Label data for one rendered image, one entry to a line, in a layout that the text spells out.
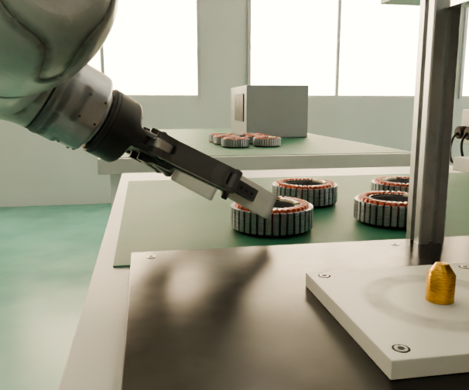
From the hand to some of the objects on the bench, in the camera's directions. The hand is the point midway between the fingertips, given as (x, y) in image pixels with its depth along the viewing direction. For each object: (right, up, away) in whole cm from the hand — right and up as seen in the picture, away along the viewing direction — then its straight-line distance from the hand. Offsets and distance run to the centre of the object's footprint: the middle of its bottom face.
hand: (234, 195), depth 65 cm
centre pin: (+15, -7, -29) cm, 34 cm away
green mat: (+28, -1, +26) cm, 38 cm away
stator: (+12, -1, +22) cm, 26 cm away
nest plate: (+15, -9, -29) cm, 34 cm away
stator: (+5, -5, +4) cm, 8 cm away
